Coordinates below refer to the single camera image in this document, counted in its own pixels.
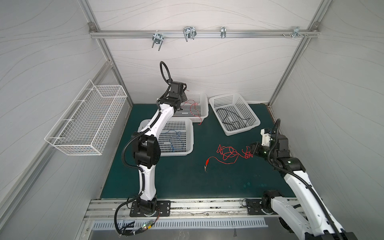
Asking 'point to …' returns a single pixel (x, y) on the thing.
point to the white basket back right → (232, 102)
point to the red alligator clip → (206, 164)
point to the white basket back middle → (196, 107)
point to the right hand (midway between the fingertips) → (252, 141)
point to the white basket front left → (176, 138)
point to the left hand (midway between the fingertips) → (182, 92)
